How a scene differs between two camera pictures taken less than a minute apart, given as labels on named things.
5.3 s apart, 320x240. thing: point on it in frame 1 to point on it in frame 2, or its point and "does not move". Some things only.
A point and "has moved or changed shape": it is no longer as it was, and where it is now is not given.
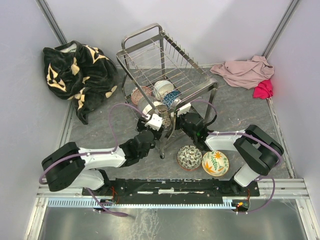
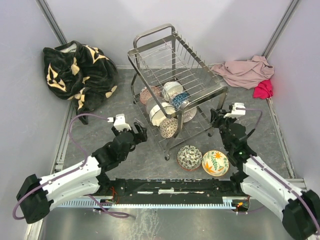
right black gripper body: (180, 123) to (222, 129)
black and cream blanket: (81, 73) does not move
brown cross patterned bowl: (164, 112) has moved or changed shape
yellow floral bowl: (215, 163) does not move
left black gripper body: (140, 126) to (134, 142)
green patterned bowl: (189, 157) does not move
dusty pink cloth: (245, 74) does not move
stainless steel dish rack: (162, 80) has moved or changed shape
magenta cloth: (263, 90) does not move
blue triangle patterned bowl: (168, 98) to (177, 100)
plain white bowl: (161, 87) to (171, 88)
